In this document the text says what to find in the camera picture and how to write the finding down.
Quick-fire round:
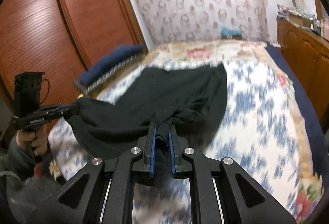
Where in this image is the cardboard box on sideboard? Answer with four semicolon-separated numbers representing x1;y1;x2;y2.
288;12;313;28

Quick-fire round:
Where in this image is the left hand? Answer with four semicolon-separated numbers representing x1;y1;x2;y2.
16;125;48;156

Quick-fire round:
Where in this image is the pink thermos bottle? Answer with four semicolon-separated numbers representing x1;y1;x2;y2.
321;18;329;41

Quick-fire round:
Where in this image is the blue item in box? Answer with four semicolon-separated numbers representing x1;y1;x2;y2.
221;27;242;40

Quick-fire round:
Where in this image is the dark patterned folded garment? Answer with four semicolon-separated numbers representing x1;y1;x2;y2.
73;54;144;97

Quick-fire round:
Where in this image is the navy folded garment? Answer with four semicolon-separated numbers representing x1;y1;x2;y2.
79;44;146;87

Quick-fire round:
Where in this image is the floral pink bedspread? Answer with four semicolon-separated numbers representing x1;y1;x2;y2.
145;40;324;223

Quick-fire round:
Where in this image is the wooden sideboard cabinet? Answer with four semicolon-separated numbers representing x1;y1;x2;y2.
277;18;328;126

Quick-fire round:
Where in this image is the black printed t-shirt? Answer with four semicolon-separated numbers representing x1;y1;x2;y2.
65;63;227;160

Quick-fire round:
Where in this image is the wooden louvered wardrobe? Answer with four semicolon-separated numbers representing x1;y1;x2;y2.
1;0;144;108

